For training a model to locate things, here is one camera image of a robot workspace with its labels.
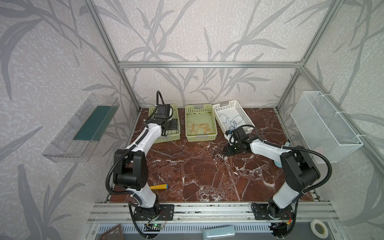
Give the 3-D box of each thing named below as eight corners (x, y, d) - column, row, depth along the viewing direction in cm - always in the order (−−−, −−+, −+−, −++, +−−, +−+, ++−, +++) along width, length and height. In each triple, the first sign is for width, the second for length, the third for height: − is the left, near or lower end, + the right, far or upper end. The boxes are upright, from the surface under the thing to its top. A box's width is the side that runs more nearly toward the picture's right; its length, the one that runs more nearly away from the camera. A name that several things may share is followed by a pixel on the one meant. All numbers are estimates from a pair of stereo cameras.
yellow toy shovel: (150, 189, 83) (149, 187, 81) (151, 185, 84) (150, 184, 82) (168, 189, 83) (167, 187, 81) (168, 185, 84) (167, 184, 82)
